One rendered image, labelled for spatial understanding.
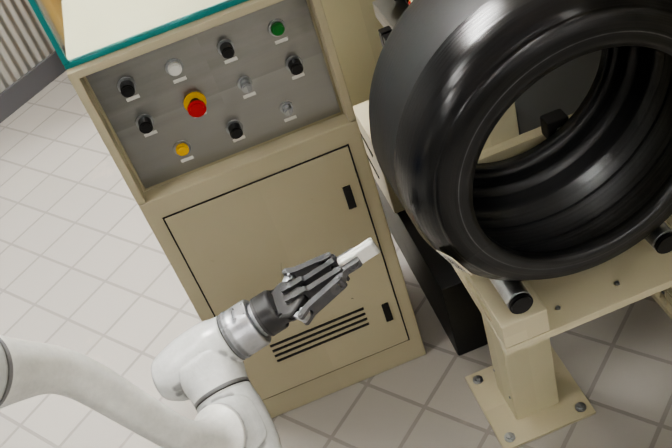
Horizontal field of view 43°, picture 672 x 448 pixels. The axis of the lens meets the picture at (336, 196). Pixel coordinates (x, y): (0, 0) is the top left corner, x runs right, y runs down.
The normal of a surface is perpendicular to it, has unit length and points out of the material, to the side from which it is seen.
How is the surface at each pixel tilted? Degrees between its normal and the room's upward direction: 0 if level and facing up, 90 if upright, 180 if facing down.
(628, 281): 0
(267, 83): 90
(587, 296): 0
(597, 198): 19
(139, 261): 0
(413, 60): 45
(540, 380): 90
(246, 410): 55
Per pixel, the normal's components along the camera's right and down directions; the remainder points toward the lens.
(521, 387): 0.28, 0.57
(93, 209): -0.25, -0.73
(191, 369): -0.26, -0.13
